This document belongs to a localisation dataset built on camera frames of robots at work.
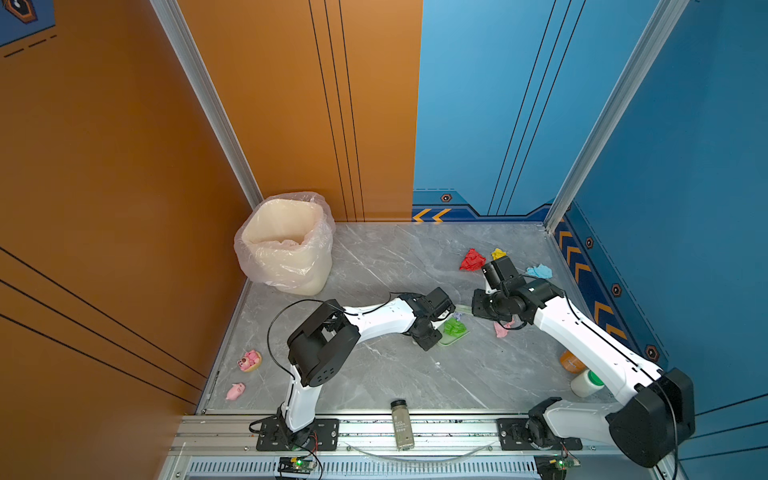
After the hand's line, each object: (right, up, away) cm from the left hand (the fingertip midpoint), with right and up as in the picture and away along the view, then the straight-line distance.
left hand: (430, 335), depth 90 cm
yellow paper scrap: (+28, +24, +20) cm, 42 cm away
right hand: (+10, +10, -9) cm, 17 cm away
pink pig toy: (-53, -12, -11) cm, 56 cm away
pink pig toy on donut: (-51, -6, -6) cm, 52 cm away
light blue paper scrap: (+41, +18, +15) cm, 48 cm away
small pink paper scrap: (+21, +1, 0) cm, 21 cm away
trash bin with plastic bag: (-40, +28, -9) cm, 50 cm away
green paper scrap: (+8, +2, +2) cm, 8 cm away
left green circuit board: (-34, -26, -19) cm, 46 cm away
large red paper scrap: (+18, +22, +17) cm, 33 cm away
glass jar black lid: (-9, -17, -18) cm, 26 cm away
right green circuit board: (+27, -26, -19) cm, 42 cm away
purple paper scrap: (+7, +7, -7) cm, 12 cm away
